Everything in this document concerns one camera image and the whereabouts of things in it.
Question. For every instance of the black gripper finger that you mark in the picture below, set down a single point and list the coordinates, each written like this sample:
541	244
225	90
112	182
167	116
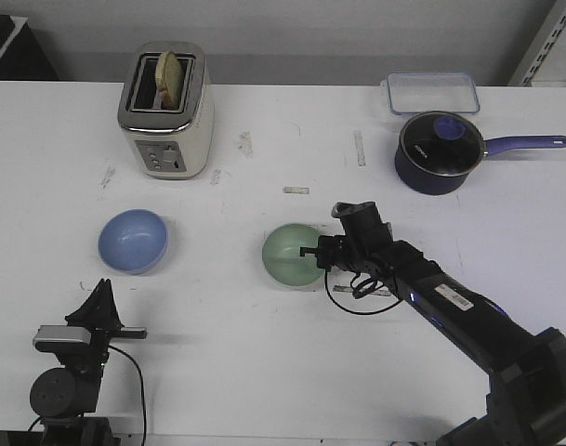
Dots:
308	251
111	314
92	313

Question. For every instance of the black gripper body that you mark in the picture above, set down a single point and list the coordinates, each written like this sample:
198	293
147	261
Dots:
101	338
354	252

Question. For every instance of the green bowl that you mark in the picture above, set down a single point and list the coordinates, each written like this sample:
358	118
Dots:
281	255

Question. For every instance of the blue bowl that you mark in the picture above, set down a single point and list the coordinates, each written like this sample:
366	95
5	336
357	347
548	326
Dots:
134	241

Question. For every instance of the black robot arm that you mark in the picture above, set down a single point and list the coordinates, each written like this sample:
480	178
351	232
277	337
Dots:
526	404
65	398

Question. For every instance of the dark blue saucepan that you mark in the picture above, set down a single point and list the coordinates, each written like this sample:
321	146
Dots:
416	179

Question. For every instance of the glass lid with blue knob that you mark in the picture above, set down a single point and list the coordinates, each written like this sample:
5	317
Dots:
442	143

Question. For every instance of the cream silver toaster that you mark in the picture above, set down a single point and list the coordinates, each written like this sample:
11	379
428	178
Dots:
169	144

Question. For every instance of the clear plastic food container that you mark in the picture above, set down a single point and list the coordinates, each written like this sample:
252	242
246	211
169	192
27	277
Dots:
414	92

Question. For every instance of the toast slice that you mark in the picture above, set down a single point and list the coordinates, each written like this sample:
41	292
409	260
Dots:
168	79

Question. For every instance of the black box in corner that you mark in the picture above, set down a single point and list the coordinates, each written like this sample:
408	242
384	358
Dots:
21	56

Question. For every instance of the white slotted shelf upright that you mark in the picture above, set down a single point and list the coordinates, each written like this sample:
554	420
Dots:
543	42

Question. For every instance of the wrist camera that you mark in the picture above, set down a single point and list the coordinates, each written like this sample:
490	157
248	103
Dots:
58	338
357	219

